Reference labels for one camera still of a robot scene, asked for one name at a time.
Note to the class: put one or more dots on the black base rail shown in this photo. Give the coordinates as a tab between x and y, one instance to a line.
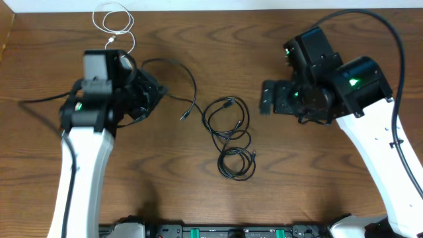
178	229

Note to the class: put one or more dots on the cardboard side panel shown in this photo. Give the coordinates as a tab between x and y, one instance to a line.
7	17

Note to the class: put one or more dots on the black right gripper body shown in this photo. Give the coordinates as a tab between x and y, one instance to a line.
293	100

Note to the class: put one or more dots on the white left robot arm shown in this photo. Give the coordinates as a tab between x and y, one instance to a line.
112	87

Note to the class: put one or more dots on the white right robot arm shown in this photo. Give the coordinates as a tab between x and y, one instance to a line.
355	95

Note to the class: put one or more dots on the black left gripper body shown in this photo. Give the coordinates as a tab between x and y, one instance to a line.
132	94

